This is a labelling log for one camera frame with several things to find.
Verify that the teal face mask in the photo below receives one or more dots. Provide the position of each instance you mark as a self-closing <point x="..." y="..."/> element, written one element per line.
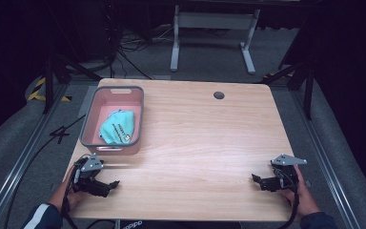
<point x="118" y="127"/>

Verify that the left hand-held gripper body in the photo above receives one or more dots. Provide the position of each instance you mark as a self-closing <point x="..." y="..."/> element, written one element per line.
<point x="90" y="178"/>

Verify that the grey metal desk frame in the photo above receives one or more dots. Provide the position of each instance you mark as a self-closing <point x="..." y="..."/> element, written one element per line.
<point x="214" y="20"/>

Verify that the pink basket with grey rim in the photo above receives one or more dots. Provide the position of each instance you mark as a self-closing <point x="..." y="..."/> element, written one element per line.
<point x="92" y="105"/>

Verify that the dark round table grommet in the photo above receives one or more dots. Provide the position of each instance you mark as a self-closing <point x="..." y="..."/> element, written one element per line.
<point x="219" y="95"/>

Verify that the black tripod stand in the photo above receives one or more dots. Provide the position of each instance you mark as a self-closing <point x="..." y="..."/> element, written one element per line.
<point x="49" y="86"/>
<point x="308" y="92"/>

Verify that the person's left hand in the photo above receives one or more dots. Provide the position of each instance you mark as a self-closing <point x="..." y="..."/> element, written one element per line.
<point x="71" y="198"/>

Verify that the person's right hand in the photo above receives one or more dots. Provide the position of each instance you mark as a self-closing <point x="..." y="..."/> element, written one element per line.
<point x="305" y="197"/>

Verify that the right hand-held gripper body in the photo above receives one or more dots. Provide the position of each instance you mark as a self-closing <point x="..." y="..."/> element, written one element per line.
<point x="282" y="176"/>

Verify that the grey metal floor rail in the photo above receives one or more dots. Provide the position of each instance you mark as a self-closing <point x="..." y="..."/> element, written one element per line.
<point x="22" y="162"/>
<point x="327" y="165"/>

